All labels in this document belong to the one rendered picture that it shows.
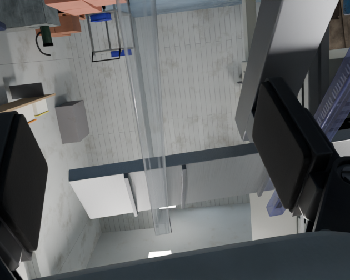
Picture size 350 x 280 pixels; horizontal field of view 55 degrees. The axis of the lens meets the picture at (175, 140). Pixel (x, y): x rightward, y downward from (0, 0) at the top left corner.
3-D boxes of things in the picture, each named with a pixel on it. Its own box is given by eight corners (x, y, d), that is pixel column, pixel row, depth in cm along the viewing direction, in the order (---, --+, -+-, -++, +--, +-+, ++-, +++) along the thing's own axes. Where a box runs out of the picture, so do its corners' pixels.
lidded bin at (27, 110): (-10, 111, 453) (-5, 130, 460) (18, 108, 451) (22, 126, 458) (8, 105, 498) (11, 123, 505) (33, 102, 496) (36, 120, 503)
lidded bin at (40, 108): (14, 104, 511) (17, 118, 517) (35, 101, 509) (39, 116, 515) (26, 99, 551) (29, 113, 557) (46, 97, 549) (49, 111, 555)
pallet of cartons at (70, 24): (27, 11, 595) (32, 35, 606) (68, 6, 591) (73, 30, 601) (51, 16, 701) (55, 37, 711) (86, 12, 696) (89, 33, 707)
